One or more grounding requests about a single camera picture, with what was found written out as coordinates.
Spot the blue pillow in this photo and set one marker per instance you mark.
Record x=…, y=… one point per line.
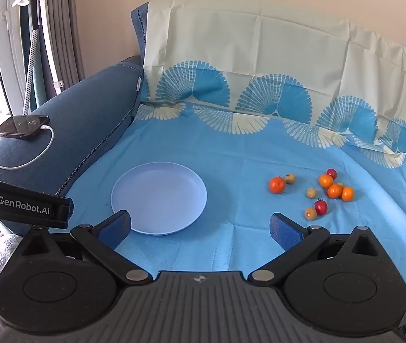
x=139, y=32

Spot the white window frame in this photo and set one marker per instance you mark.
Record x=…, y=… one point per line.
x=10, y=43

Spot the blue fan-print bed sheet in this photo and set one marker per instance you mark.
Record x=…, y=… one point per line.
x=231, y=139

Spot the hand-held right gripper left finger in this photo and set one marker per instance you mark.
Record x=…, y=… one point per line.
x=114, y=228

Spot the red cherry tomato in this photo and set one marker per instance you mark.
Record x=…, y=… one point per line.
x=320, y=207
x=332, y=174

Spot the grey curtain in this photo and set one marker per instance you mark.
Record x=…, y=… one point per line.
x=65, y=25

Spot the white steamer pole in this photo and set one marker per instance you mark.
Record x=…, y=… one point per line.
x=44, y=25

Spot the black smartphone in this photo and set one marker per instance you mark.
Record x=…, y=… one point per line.
x=21, y=125

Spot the pale blue round plate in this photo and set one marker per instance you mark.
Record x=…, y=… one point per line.
x=160, y=196

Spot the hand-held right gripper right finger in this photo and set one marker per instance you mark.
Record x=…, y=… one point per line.
x=285, y=231

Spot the blue fabric sofa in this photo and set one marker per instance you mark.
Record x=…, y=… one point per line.
x=81, y=114

